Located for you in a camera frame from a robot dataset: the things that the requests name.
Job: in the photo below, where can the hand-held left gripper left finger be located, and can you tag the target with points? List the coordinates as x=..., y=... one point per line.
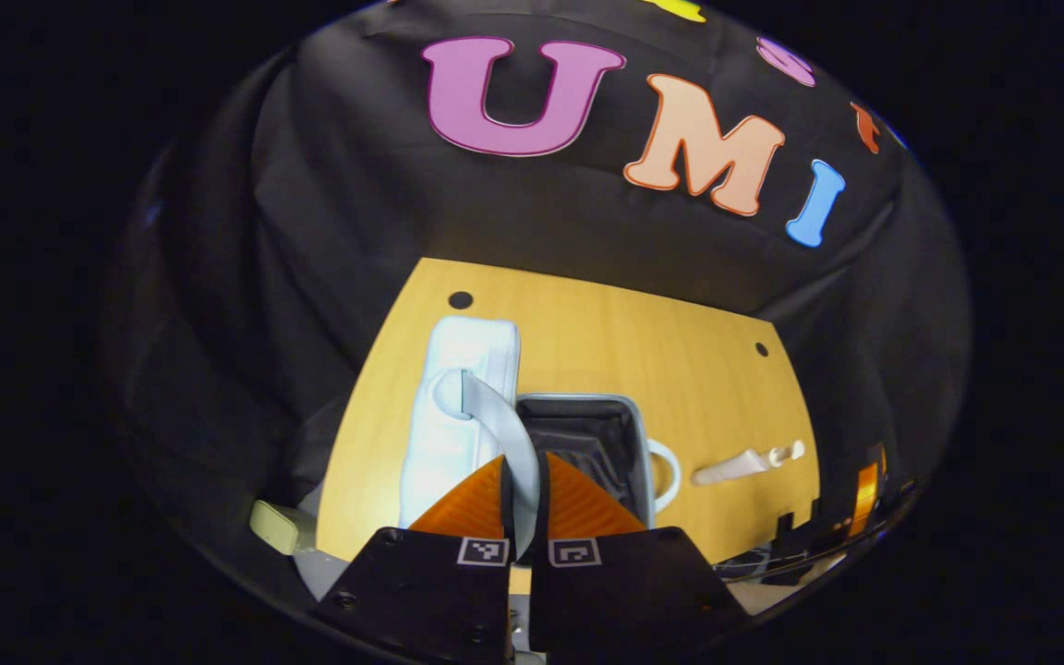
x=421, y=591

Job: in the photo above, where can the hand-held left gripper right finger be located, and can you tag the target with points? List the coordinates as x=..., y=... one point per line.
x=624, y=591

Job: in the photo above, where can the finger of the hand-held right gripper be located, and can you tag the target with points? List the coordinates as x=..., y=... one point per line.
x=864, y=499

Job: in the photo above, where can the white cream tube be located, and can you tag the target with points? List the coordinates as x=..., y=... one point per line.
x=735, y=467

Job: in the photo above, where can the light blue suitcase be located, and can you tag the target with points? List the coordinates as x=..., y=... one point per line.
x=458, y=443

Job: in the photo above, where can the pale yellow object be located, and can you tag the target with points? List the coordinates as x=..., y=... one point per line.
x=278, y=526

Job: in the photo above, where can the black backdrop cloth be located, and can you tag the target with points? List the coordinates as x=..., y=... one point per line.
x=356, y=185

